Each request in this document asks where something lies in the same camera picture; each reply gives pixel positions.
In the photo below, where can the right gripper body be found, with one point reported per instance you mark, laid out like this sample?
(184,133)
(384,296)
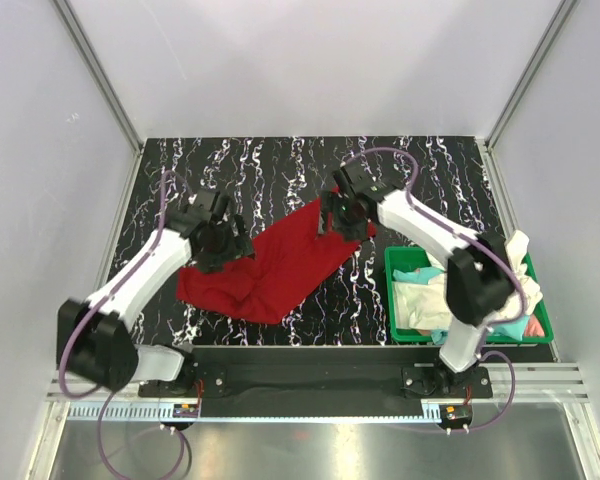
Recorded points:
(346,214)

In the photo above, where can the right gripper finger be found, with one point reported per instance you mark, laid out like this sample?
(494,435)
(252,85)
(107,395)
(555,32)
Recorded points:
(327,202)
(356,233)

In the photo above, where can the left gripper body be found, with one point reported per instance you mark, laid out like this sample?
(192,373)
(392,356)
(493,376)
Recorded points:
(225,244)

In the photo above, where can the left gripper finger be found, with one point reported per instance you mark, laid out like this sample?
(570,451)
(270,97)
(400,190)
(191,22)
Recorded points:
(247,249)
(209,265)

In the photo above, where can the red t shirt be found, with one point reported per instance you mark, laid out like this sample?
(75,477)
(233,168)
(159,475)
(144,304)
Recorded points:
(291,261)

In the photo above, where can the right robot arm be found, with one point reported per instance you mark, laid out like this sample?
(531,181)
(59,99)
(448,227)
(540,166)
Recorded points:
(479,277)

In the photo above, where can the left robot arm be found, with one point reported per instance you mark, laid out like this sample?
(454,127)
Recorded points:
(94,338)

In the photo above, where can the cream white t shirt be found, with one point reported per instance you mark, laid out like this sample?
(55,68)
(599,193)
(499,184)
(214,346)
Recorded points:
(517,249)

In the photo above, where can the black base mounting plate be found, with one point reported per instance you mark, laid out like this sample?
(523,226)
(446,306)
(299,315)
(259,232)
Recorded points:
(375,398)

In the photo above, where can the left controller box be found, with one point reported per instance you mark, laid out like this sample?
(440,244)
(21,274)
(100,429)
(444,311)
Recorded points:
(186,410)

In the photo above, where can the controller box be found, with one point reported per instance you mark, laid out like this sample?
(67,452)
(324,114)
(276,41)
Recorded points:
(459,413)
(186,410)

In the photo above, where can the teal t shirt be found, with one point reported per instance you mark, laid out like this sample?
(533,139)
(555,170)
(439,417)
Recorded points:
(419,304)

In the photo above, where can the pink t shirt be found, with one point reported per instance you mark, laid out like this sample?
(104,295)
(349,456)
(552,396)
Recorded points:
(533,328)

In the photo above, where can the right controller box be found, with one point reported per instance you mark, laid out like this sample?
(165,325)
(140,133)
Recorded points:
(459,413)

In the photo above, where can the grey slotted cable duct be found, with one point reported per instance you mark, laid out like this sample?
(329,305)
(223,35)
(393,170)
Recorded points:
(162,411)

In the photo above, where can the left aluminium frame post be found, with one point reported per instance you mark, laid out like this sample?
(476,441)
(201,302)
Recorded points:
(90,58)

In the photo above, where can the aluminium frame post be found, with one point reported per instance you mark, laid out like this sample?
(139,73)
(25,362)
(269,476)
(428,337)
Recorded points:
(548,39)
(90,58)

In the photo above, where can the aluminium front rail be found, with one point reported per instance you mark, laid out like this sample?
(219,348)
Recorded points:
(525,382)

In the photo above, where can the right aluminium frame post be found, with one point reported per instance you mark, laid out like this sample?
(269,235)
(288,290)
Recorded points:
(548,39)

